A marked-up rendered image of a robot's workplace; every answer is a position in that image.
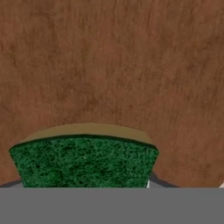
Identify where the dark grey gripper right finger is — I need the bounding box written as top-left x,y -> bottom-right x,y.
145,171 -> 179,189

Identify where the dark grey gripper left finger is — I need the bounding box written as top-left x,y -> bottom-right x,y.
0,178 -> 24,189

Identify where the green and yellow sponge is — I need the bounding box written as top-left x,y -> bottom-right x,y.
8,122 -> 160,189

